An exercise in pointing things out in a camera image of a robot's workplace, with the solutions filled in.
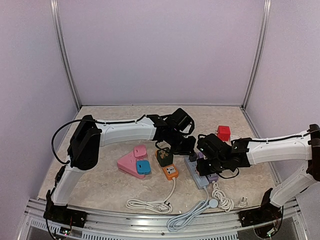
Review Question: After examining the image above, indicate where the dark grey charger plug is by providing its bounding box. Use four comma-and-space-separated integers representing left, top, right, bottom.
188, 152, 198, 162

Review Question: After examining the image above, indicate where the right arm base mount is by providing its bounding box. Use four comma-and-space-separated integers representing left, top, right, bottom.
238, 188, 282, 227

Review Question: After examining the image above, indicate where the white cable of orange strip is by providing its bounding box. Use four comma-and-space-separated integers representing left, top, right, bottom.
125, 177, 177, 214

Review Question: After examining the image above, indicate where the aluminium front rail frame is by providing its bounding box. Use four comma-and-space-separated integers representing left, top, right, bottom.
14, 198, 311, 240

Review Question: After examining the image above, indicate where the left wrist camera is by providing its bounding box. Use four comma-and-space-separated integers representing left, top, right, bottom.
165, 108, 195, 135

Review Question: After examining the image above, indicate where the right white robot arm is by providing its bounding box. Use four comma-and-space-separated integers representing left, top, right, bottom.
196, 124, 320, 222

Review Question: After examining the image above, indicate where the blue charger plug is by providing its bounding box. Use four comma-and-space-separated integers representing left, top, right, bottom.
136, 160, 151, 175

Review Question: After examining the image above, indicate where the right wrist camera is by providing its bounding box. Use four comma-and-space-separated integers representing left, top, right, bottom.
196, 133, 232, 161

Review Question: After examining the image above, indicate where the left aluminium corner post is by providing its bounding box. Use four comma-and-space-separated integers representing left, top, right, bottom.
49, 0, 82, 111

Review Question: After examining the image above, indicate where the light blue power strip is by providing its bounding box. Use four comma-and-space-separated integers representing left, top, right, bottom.
184, 157, 209, 190

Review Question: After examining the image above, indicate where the pink triangular power socket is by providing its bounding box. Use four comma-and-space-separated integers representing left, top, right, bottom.
117, 152, 145, 179

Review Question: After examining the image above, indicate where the orange power strip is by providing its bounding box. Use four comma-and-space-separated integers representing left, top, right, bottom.
162, 164, 179, 181

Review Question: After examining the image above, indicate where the purple power strip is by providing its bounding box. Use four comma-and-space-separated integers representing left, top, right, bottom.
197, 152, 219, 183

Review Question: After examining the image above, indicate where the aluminium corner post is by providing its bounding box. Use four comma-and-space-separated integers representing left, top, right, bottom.
49, 0, 82, 111
241, 0, 272, 110

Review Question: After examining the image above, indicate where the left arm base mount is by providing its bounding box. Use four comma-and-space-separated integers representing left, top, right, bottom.
43, 190, 88, 228

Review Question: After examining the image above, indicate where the pink charger plug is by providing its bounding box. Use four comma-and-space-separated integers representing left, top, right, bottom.
133, 144, 148, 160

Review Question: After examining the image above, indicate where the light blue cable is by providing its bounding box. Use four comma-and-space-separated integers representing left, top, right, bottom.
166, 187, 219, 232

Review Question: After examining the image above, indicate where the white charger plug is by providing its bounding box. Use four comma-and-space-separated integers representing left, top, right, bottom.
229, 135, 241, 141

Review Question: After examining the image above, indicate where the right aluminium corner post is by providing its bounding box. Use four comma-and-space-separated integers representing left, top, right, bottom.
241, 0, 272, 110

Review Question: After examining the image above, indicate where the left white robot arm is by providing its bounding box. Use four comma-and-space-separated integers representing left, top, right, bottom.
47, 112, 196, 223

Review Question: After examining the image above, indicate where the red cube socket adapter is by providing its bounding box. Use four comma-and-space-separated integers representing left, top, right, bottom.
217, 125, 231, 142

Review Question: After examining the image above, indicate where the dark green cube adapter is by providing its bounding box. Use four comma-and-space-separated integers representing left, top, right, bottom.
155, 147, 174, 168

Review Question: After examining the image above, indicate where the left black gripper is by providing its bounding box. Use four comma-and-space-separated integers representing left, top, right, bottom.
168, 130, 197, 157

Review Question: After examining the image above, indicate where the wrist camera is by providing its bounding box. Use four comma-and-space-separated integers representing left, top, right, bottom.
196, 133, 232, 161
165, 108, 195, 135

